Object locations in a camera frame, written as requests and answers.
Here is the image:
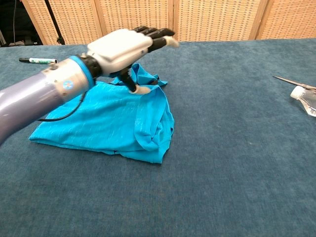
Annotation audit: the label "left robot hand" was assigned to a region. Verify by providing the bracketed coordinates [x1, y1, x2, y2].
[86, 26, 180, 95]

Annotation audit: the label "blue printed t-shirt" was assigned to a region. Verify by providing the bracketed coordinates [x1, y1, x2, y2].
[29, 63, 175, 164]

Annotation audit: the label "black tripod stand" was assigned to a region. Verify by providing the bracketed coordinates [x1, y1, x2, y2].
[44, 0, 66, 45]

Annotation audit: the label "green and white marker pen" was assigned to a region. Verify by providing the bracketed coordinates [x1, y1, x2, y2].
[19, 57, 58, 66]

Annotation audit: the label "woven wooden folding screen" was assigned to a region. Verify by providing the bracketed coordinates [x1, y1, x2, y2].
[21, 0, 316, 45]

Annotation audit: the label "dark teal table cloth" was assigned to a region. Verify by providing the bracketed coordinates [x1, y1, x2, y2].
[0, 38, 316, 237]

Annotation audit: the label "clear plastic water bottle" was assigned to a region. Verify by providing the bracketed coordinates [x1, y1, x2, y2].
[290, 86, 316, 118]

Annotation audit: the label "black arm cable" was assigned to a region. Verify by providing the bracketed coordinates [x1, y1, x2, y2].
[37, 91, 87, 122]

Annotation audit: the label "black-handled steel scissors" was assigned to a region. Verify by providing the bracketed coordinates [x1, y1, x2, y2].
[273, 76, 316, 90]

